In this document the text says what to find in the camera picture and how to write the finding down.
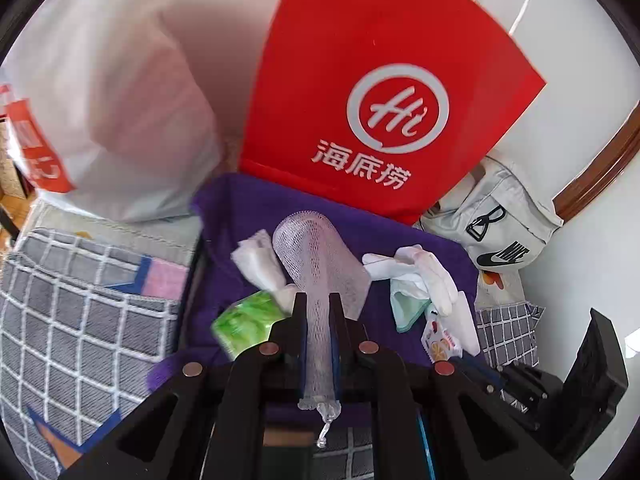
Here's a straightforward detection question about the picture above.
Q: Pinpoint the grey waist bag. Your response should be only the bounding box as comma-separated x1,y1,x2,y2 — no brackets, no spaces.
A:
417,155,566,271

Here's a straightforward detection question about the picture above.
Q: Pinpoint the white tissue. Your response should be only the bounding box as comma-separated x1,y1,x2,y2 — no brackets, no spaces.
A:
231,230,299,311

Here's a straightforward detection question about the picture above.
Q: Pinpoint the light green cloth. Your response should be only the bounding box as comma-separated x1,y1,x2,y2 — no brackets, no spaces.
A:
390,277,433,333

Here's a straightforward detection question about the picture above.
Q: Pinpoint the purple fabric storage box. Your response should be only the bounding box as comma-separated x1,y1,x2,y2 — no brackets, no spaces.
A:
145,172,488,431

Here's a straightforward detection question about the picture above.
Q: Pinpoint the green wet wipe pack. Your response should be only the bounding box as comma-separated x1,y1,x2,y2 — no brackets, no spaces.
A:
210,290,288,361

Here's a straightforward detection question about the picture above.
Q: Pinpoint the small red white snack packet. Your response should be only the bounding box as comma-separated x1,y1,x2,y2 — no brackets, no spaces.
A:
421,310,463,363

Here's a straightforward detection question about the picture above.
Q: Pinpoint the brown wooden door frame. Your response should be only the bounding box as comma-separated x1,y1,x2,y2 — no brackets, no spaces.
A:
552,110,640,221

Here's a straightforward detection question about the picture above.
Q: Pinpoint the white mesh bag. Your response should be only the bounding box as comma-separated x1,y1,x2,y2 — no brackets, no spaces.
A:
272,210,373,448

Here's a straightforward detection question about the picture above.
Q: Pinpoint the red paper bag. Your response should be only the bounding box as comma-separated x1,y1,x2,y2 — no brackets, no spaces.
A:
237,0,548,226

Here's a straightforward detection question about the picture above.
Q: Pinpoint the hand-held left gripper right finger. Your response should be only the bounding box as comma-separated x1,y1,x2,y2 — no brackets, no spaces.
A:
327,292,576,480

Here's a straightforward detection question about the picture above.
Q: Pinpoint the white plastic shopping bag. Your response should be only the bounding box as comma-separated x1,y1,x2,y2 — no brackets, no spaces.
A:
0,0,236,223

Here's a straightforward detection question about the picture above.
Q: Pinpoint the brown star patch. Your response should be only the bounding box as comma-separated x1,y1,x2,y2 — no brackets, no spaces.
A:
27,406,123,472

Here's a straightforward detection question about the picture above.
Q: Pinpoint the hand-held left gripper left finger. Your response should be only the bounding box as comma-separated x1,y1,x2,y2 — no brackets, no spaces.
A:
60,292,308,480

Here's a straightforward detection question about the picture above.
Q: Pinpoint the grey checkered tablecloth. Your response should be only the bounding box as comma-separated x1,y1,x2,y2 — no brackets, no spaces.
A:
0,227,546,480

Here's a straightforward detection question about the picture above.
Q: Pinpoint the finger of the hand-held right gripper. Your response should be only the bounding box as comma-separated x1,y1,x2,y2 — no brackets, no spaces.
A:
450,355,506,396

